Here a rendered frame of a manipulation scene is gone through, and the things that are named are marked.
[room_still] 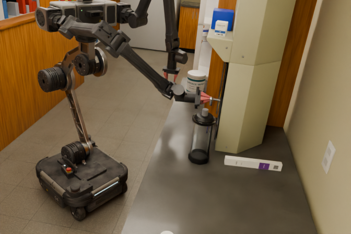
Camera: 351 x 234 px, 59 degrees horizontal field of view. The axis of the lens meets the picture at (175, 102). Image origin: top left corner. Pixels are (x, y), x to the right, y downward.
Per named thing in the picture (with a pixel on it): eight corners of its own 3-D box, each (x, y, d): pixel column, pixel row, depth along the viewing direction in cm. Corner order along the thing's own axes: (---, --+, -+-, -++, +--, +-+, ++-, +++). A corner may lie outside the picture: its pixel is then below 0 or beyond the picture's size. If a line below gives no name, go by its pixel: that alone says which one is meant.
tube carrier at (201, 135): (212, 153, 154) (218, 115, 145) (206, 165, 145) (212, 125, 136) (191, 148, 157) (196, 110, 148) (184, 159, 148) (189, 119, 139)
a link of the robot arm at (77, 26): (108, 16, 133) (94, 34, 131) (128, 37, 142) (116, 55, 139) (67, 14, 165) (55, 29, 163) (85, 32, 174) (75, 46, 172)
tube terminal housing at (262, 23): (258, 127, 186) (290, -9, 153) (264, 158, 157) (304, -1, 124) (217, 121, 188) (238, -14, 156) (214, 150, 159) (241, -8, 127)
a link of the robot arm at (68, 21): (60, 14, 164) (55, 22, 163) (71, 18, 159) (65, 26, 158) (72, 25, 172) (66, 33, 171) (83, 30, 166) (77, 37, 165)
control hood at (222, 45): (229, 45, 169) (232, 26, 164) (229, 62, 139) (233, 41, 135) (208, 42, 170) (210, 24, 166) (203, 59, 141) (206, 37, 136)
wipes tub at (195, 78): (204, 90, 232) (206, 71, 226) (202, 96, 220) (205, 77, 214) (186, 87, 233) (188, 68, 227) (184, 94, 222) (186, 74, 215)
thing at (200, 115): (215, 120, 146) (218, 107, 143) (210, 128, 138) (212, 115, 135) (197, 115, 148) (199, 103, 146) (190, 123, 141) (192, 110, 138)
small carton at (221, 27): (226, 34, 145) (228, 21, 143) (224, 36, 141) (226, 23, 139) (215, 33, 147) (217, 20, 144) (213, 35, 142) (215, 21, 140)
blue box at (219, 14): (231, 27, 162) (233, 9, 158) (231, 31, 153) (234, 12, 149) (211, 25, 163) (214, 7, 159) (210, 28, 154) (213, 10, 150)
